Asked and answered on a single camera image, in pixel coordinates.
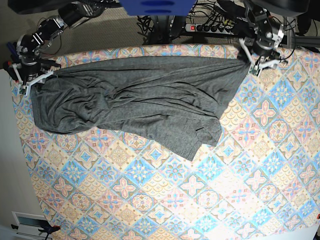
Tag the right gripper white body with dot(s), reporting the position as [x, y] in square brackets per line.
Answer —
[25, 83]

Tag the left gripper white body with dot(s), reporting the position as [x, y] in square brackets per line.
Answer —
[259, 56]

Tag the grey t-shirt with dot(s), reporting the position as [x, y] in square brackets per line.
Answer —
[176, 101]

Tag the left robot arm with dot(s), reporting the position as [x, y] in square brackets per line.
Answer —
[262, 25]

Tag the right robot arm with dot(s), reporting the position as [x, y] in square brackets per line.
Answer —
[27, 67]

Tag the red black table clamp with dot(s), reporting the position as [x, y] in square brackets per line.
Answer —
[8, 67]

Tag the white power strip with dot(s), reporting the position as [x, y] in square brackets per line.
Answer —
[209, 28]

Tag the patterned tile tablecloth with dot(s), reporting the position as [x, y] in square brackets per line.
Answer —
[262, 178]

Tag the white floor vent box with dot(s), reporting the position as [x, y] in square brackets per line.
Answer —
[27, 225]

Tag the blue black bottom clamp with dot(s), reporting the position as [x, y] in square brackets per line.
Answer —
[49, 230]

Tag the blue handled clamp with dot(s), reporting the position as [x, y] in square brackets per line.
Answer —
[13, 52]

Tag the aluminium frame post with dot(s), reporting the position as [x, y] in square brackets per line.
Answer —
[290, 24]

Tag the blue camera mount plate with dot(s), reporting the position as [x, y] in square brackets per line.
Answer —
[157, 7]

